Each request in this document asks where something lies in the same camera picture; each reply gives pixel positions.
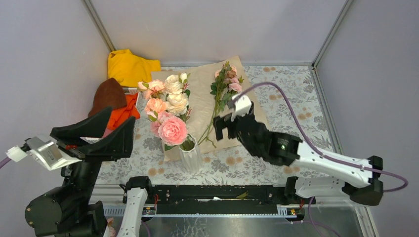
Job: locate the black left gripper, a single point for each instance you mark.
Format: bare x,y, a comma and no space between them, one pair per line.
117,142

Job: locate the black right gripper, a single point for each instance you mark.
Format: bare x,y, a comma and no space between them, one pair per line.
220,123

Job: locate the beige kraft wrapping paper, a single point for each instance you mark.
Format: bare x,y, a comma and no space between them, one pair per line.
202,104

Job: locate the cream white rose stem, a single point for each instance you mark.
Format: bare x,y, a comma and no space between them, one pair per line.
177,95

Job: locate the large pink peony stem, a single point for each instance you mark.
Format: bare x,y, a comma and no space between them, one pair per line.
171,130

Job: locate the peach rose stem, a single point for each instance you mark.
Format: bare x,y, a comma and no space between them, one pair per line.
152,92

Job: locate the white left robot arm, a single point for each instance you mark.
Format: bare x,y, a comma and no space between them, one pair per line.
65,211

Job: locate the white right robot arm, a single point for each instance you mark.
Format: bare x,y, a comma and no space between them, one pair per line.
346,178

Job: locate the white ribbed vase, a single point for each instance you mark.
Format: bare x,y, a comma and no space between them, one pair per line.
191,155

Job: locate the pink artificial flowers at bottom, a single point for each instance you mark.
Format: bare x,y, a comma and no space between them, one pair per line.
110,229

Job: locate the orange cloth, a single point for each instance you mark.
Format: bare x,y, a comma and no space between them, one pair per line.
119,116

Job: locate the small pink rose stem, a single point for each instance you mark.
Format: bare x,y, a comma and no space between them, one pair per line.
227,84

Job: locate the brown cloth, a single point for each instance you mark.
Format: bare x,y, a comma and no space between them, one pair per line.
109,94

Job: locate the white plastic basket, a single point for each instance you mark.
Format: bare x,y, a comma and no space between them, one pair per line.
131,92

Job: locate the yellow cloth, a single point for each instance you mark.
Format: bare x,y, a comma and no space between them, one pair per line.
128,69

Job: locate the floral patterned table mat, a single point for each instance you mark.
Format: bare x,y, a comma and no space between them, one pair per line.
296,110

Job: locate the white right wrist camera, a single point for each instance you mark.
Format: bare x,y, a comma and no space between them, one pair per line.
240,106

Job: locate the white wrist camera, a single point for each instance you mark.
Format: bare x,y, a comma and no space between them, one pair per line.
44,150
240,106

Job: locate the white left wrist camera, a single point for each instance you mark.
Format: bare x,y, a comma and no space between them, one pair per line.
44,150

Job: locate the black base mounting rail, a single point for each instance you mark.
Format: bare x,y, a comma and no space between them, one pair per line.
220,200

